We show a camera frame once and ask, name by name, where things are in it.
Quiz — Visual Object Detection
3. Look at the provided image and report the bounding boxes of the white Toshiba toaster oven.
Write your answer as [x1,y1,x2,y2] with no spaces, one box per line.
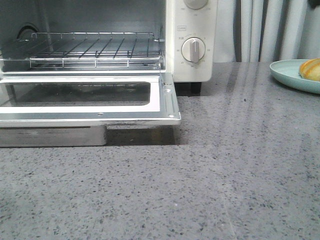
[0,0,218,94]

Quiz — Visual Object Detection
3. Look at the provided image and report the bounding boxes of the white oven knob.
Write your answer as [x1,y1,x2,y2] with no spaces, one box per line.
[183,0,208,10]
[181,37,206,64]

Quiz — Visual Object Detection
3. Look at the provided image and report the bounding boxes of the upper white oven knob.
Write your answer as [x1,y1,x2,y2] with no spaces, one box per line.
[183,0,208,10]

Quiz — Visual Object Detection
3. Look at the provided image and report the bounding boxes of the lower white oven knob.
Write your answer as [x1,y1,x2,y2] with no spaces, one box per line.
[181,37,206,64]

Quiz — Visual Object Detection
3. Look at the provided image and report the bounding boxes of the golden croissant bread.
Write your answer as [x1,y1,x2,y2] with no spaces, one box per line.
[299,58,320,82]

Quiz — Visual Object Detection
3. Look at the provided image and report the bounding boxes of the wire oven rack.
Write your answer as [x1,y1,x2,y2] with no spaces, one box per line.
[0,32,165,72]

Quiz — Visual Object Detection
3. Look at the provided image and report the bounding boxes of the light green plate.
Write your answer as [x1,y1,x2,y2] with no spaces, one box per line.
[269,59,320,95]

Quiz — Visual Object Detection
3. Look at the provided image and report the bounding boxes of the white curtain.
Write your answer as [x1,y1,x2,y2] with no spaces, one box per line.
[213,0,320,63]

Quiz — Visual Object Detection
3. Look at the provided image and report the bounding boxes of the silver glass oven door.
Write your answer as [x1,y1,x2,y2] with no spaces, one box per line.
[0,71,181,148]

